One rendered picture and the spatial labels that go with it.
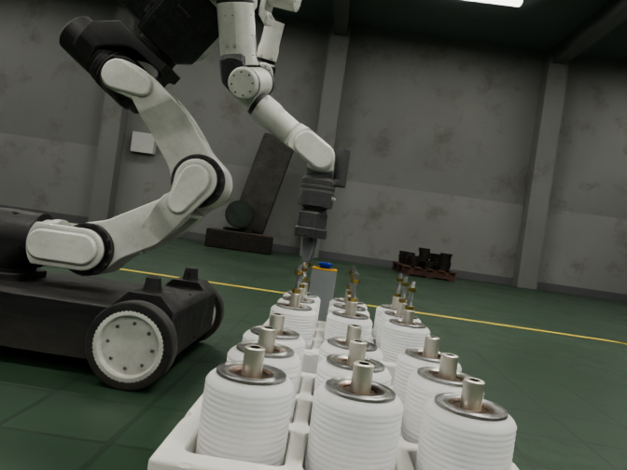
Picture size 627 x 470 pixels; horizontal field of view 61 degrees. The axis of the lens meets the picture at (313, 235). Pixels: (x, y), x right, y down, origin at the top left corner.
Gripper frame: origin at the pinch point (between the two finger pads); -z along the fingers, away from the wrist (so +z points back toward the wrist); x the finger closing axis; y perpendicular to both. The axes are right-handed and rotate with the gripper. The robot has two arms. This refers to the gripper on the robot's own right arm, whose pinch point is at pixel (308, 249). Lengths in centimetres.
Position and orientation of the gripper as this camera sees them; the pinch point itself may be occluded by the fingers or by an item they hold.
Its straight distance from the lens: 134.6
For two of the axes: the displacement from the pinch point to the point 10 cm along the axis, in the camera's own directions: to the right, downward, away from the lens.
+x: -3.2, -0.4, -9.5
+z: 1.4, -9.9, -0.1
